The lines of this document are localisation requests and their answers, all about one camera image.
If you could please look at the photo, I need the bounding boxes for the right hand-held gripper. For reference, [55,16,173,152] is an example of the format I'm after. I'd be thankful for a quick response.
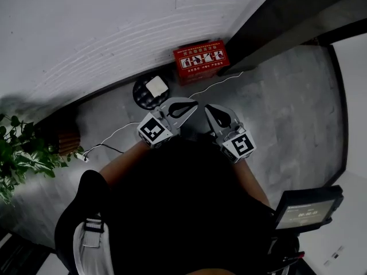
[204,103,257,164]

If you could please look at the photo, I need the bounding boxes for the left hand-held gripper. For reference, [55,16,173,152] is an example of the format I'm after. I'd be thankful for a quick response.
[136,96,200,150]

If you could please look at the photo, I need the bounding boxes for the red fire extinguisher box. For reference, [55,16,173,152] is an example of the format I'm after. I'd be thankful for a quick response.
[173,40,231,87]

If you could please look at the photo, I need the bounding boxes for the person's right forearm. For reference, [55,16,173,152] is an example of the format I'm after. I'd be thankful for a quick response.
[232,158,272,209]

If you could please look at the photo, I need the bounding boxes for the person's left forearm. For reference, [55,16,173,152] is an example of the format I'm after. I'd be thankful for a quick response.
[99,140,153,189]

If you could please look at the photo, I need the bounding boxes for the white square pad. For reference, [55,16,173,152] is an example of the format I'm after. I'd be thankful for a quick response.
[145,76,170,98]

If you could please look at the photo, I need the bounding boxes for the round black stool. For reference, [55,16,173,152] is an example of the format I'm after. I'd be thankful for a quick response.
[132,73,171,110]

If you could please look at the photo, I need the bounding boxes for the person's black clothing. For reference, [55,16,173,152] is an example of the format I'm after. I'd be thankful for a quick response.
[54,132,300,275]

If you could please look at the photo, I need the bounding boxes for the brown wooden plant pot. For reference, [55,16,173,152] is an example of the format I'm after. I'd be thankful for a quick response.
[56,131,81,157]

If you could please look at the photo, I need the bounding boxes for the black screen device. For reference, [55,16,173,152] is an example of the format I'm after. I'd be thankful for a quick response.
[273,184,345,231]

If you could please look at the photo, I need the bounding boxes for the green leafy plant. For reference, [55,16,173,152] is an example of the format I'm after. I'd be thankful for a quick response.
[0,112,85,206]

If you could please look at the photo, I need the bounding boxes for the dark cabinet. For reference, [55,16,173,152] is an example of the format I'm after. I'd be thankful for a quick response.
[0,229,57,275]

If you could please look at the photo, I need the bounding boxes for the long white cable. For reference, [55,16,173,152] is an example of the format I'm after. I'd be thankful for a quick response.
[82,71,244,158]

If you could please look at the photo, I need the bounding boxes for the thin black cable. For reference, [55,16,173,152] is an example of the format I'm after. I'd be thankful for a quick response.
[99,143,124,155]

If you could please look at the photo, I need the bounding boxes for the black door frame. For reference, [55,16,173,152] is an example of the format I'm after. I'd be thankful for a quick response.
[216,0,367,77]

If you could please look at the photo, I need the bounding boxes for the red and black wires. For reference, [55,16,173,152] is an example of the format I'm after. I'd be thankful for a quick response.
[268,250,306,272]

